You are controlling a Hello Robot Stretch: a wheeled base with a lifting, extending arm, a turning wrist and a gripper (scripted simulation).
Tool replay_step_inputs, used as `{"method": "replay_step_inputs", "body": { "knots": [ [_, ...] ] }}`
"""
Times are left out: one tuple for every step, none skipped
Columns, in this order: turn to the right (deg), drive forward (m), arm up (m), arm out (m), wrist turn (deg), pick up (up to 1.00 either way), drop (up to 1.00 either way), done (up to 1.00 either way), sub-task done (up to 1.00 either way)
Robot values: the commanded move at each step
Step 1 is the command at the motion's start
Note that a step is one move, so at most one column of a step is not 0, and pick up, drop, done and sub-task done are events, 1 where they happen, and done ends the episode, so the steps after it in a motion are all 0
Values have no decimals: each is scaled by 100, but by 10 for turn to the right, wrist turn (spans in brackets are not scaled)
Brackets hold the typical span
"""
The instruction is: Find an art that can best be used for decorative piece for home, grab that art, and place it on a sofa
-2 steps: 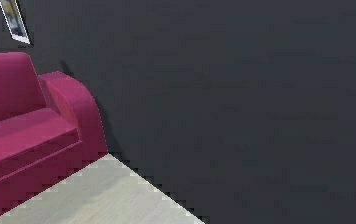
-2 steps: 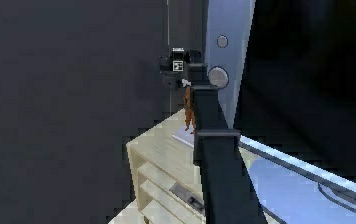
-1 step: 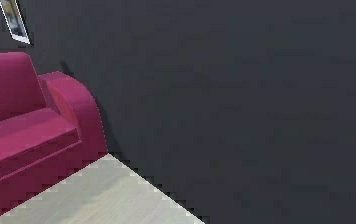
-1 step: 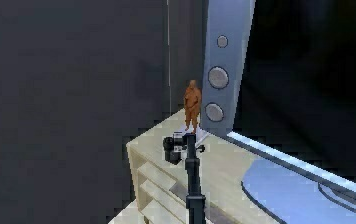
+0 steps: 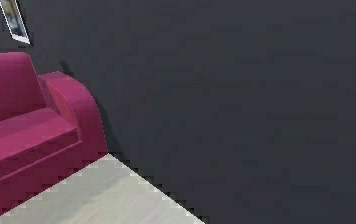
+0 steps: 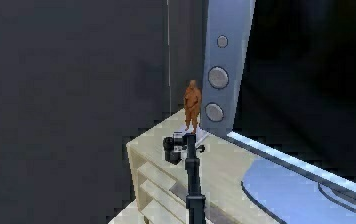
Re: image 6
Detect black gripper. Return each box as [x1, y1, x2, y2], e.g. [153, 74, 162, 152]
[162, 135, 184, 166]

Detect cream television stand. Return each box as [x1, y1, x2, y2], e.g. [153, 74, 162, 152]
[107, 108, 280, 224]

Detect orange human figure statue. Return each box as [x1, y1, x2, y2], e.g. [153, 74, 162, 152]
[183, 79, 203, 135]

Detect silver flat television set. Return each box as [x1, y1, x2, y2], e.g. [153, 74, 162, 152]
[199, 0, 356, 224]

